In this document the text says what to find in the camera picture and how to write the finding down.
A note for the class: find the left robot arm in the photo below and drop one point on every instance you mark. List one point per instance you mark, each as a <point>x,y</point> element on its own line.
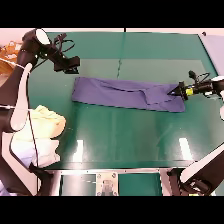
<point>20,90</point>

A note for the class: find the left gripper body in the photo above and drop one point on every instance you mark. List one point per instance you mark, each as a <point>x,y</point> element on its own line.
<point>68,64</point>

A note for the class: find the violet blue shirt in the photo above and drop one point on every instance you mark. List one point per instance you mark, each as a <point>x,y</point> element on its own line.
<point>123,93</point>

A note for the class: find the silver frame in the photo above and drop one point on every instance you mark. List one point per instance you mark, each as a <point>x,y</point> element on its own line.
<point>106,183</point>

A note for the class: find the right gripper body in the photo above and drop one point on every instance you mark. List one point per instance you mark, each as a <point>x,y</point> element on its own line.
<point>189,90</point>

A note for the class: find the white garment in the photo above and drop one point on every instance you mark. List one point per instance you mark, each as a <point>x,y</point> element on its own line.
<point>43,150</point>

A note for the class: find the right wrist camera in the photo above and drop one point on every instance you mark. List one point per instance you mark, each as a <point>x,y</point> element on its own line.
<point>192,74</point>

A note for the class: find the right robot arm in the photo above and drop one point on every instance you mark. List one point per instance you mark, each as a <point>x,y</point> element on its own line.
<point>203,168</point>

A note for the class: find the yellow garment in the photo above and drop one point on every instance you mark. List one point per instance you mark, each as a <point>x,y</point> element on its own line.
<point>46,121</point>

